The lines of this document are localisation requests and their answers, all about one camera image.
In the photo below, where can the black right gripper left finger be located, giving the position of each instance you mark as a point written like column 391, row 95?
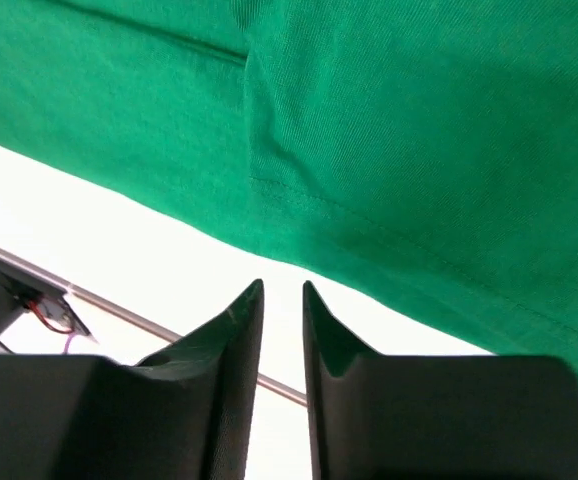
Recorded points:
column 183, row 412

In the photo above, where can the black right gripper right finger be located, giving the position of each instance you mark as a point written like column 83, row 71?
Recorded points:
column 377, row 416

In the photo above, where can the green t shirt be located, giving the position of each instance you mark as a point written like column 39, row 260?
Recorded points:
column 422, row 152

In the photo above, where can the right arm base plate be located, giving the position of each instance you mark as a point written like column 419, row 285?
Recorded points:
column 22, row 291

